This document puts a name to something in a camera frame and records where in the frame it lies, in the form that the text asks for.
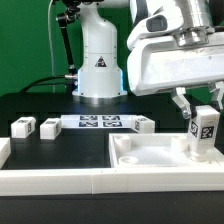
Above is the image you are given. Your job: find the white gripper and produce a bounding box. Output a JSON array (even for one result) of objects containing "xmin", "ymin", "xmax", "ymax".
[{"xmin": 127, "ymin": 32, "xmax": 224, "ymax": 119}]

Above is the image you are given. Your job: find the white square table top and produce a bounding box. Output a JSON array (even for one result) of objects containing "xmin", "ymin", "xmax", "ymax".
[{"xmin": 109, "ymin": 133, "xmax": 224, "ymax": 168}]

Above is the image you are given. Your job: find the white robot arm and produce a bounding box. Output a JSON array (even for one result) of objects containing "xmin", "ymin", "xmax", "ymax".
[{"xmin": 75, "ymin": 0, "xmax": 224, "ymax": 119}]

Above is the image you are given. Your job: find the white U-shaped obstacle fence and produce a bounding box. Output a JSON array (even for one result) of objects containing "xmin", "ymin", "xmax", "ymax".
[{"xmin": 0, "ymin": 138, "xmax": 224, "ymax": 196}]

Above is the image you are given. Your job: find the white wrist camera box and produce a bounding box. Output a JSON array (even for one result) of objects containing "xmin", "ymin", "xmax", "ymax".
[{"xmin": 127, "ymin": 14, "xmax": 184, "ymax": 50}]

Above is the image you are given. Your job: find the white marker base plate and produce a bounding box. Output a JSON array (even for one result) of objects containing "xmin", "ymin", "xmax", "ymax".
[{"xmin": 61, "ymin": 115, "xmax": 131, "ymax": 129}]

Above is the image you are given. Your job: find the black cable bundle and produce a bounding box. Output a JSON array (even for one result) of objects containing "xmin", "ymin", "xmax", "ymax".
[{"xmin": 19, "ymin": 75, "xmax": 80, "ymax": 94}]

